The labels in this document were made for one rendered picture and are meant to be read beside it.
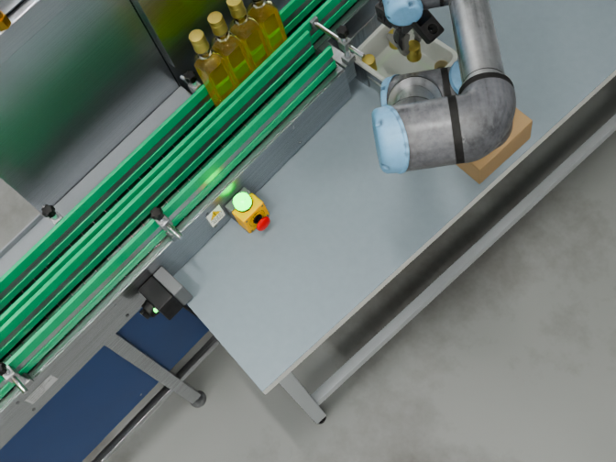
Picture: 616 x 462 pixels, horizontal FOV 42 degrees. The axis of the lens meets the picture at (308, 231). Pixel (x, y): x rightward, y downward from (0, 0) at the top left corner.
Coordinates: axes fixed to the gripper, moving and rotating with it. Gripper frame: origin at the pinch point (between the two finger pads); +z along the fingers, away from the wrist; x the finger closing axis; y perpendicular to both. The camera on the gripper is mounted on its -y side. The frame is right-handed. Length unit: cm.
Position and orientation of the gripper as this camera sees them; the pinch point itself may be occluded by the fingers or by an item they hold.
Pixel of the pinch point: (412, 48)
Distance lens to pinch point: 198.4
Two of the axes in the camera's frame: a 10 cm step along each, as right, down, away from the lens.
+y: -7.1, -5.8, 4.0
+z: 1.8, 4.0, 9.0
